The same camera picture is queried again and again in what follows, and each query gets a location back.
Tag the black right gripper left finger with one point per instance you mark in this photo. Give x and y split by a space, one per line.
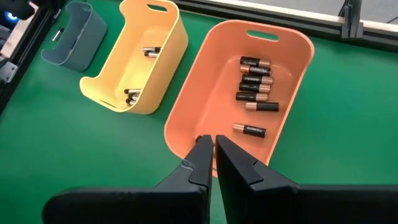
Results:
140 202

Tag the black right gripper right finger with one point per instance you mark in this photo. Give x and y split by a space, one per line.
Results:
264 199

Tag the copper and black AA battery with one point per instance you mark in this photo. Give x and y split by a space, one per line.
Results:
261 106
255 61
251 96
255 70
257 79
249 130
254 87

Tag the orange plastic bin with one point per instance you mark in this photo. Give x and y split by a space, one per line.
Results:
217 93

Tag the yellow plastic bin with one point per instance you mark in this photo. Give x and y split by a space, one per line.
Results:
136 71

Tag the grey-blue plastic bin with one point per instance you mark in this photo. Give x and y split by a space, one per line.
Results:
74 46

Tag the green table mat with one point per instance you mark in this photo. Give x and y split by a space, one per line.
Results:
342 124

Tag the grey metal mounting plate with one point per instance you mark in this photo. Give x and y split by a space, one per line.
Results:
7 73

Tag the small silver battery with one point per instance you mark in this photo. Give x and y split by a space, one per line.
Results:
57 14
58 33

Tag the computer tower blue lights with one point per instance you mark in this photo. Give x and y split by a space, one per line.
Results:
12 12

